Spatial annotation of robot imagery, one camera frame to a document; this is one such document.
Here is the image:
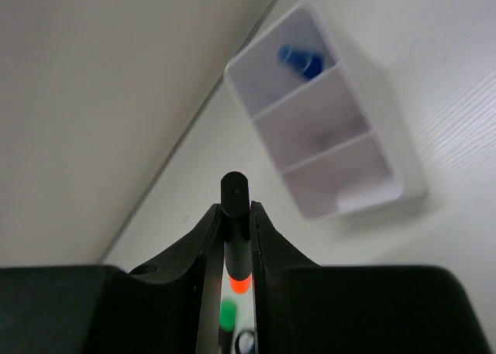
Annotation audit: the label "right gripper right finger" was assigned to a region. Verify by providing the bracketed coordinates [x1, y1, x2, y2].
[250, 202, 491, 353]

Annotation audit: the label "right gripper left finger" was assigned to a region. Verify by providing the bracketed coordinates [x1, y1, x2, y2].
[1, 205, 223, 353]

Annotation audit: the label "orange highlighter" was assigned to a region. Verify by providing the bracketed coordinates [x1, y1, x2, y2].
[221, 171, 251, 294]

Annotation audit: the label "blue cap spray bottle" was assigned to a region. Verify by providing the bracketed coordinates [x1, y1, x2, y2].
[277, 44, 324, 81]

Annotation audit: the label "green highlighter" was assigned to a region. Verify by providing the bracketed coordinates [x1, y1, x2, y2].
[219, 298, 237, 332]

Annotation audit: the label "white divided container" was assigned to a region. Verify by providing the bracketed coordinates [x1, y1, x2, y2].
[224, 0, 427, 218]

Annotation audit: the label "black handled scissors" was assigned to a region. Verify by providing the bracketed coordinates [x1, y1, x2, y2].
[234, 328, 256, 354]

